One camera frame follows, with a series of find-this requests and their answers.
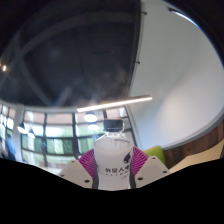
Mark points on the green upholstered booth bench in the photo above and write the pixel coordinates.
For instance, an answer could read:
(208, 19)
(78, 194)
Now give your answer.
(156, 155)

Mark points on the long curved ceiling light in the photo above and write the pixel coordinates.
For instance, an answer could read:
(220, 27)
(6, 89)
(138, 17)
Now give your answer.
(116, 102)

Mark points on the clear black-capped drink bottle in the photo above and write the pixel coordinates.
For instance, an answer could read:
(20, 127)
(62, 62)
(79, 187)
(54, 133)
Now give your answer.
(112, 163)

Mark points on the large black-framed window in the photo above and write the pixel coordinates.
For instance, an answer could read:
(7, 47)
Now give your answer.
(60, 136)

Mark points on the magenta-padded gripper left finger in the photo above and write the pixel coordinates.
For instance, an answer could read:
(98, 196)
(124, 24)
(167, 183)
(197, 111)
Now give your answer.
(76, 173)

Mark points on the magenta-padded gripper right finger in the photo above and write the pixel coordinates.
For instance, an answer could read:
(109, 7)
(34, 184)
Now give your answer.
(151, 170)

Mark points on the black pendant lamps group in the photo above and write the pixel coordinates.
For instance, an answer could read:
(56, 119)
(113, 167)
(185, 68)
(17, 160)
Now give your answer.
(90, 117)

